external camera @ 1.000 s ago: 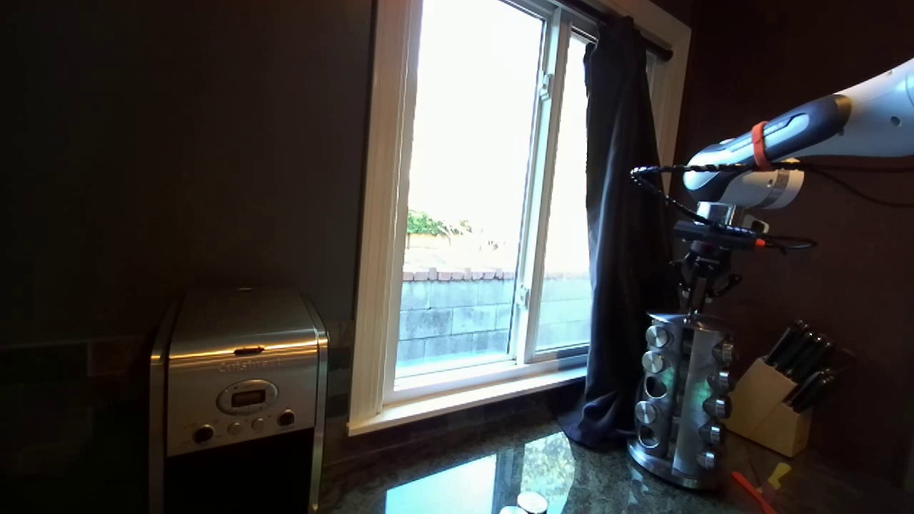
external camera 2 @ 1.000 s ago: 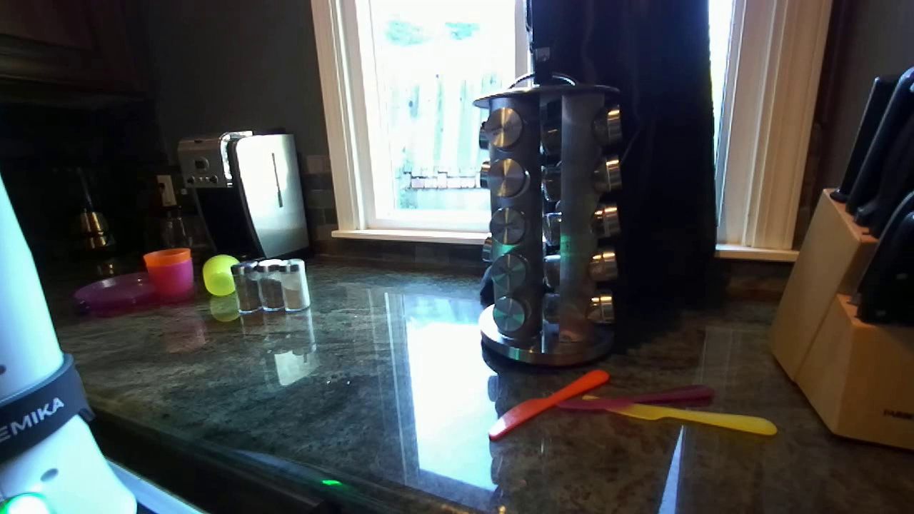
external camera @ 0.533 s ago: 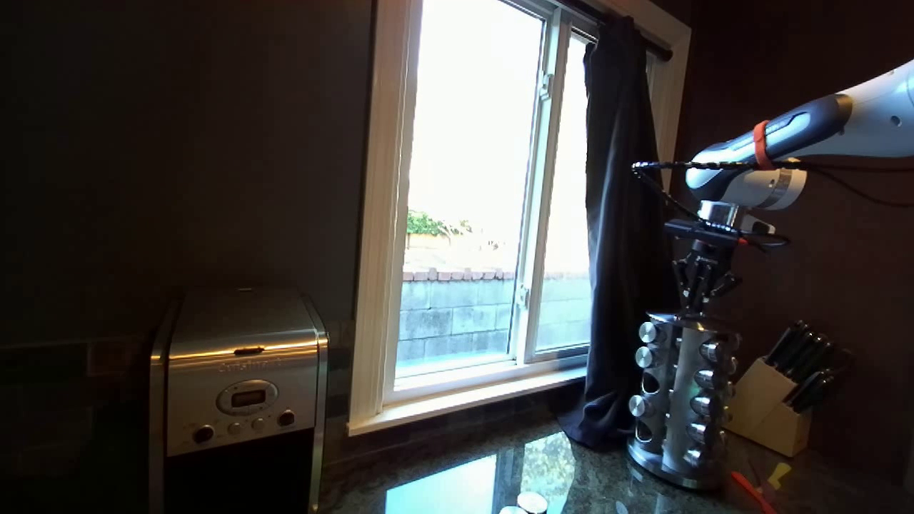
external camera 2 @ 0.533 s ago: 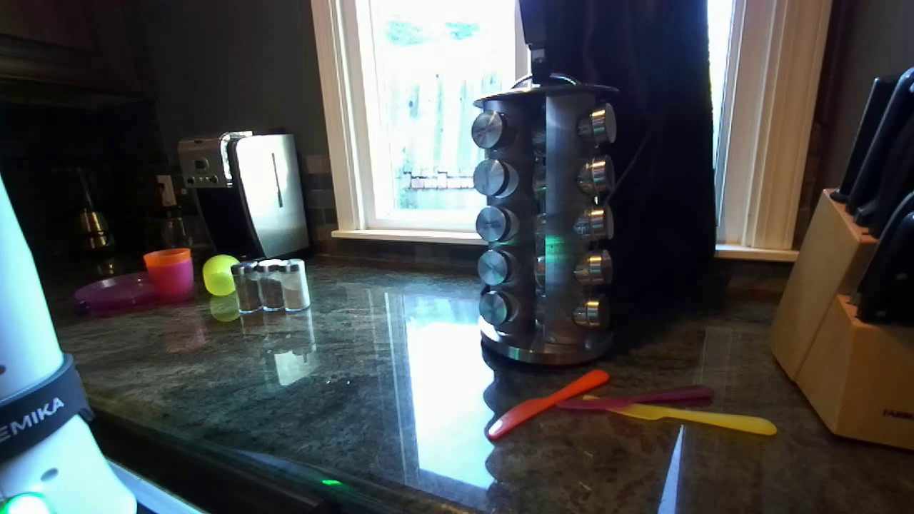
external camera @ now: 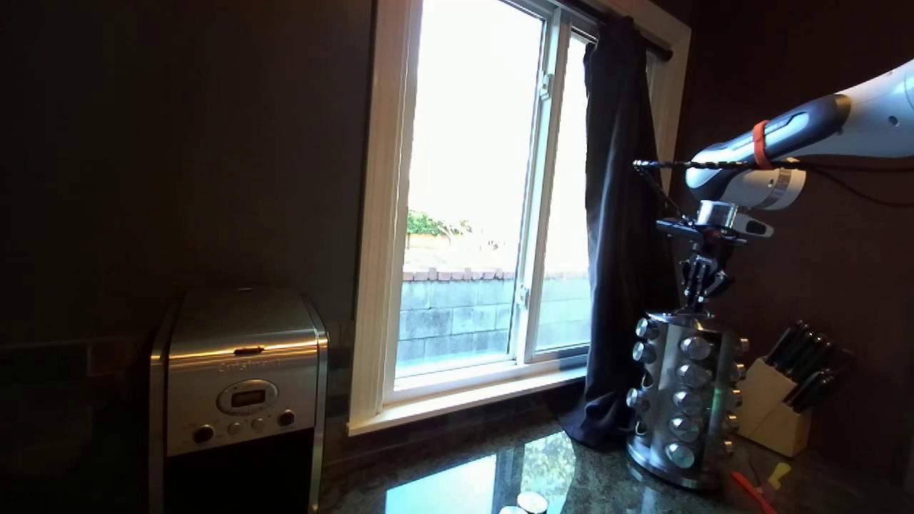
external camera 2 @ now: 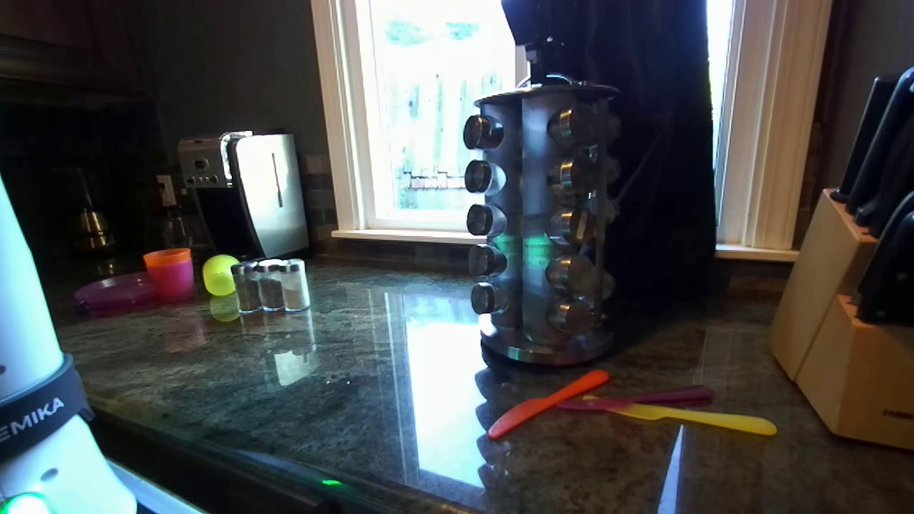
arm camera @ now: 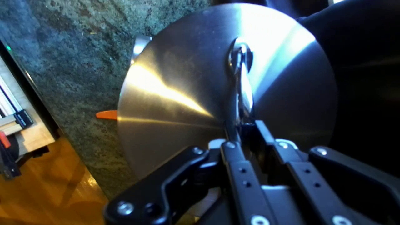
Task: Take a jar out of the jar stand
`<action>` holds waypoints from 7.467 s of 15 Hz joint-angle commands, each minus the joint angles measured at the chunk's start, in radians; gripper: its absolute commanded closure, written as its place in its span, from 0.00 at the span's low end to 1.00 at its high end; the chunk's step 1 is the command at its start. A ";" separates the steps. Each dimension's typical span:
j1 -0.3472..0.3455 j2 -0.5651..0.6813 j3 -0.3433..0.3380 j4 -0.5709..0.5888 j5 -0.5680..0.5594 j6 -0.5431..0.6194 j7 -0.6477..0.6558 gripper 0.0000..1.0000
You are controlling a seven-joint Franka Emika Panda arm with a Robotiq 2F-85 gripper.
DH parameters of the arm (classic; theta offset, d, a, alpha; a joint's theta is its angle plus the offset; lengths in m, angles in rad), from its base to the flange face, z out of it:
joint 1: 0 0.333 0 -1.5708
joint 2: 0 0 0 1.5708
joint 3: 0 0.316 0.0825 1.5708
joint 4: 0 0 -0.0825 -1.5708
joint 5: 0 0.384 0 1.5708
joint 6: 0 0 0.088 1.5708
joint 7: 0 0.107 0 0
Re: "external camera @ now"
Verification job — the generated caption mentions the white window frame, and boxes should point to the white window frame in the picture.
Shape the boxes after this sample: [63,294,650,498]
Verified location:
[349,0,690,438]

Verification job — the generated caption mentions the dark window curtain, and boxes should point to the dark window curtain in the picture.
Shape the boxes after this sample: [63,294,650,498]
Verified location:
[562,19,677,452]

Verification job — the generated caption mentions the black knife handles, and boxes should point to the black knife handles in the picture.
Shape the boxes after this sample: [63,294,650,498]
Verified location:
[766,319,836,412]

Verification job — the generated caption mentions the wooden knife block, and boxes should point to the wooden knife block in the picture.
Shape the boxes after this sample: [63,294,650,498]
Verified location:
[737,356,812,458]

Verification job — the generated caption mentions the steel rotating jar stand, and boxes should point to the steel rotating jar stand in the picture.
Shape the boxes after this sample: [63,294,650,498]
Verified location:
[626,312,749,492]

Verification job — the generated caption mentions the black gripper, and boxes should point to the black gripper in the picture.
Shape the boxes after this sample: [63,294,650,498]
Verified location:
[656,199,774,308]

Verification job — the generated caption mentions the silver coffee maker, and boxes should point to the silver coffee maker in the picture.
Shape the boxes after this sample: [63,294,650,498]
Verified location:
[149,286,329,514]

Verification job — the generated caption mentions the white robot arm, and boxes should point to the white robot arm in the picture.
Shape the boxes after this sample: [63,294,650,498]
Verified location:
[660,61,914,308]

